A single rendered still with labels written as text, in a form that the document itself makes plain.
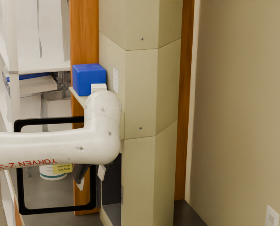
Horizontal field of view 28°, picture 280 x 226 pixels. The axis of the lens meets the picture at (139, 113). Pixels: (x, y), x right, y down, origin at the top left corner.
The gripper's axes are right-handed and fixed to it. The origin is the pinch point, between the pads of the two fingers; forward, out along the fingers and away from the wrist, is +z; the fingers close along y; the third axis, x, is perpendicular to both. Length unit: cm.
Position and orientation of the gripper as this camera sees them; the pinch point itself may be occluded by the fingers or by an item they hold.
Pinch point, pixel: (90, 178)
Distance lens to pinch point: 188.5
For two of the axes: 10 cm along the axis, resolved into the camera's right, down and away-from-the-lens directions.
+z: -1.7, 6.6, 7.4
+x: 5.7, 6.7, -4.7
